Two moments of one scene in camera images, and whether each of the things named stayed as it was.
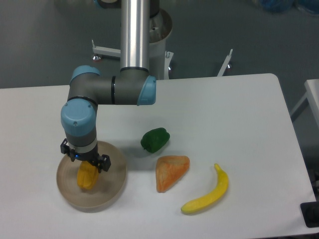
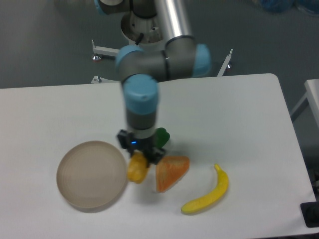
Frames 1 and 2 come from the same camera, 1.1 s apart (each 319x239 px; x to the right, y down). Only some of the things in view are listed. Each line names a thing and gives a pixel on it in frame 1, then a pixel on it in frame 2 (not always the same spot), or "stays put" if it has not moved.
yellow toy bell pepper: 87,175 to 137,167
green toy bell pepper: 153,140 stays put
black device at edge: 310,211 stays put
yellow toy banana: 208,201 stays put
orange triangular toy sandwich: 169,170 stays put
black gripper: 92,157 to 151,155
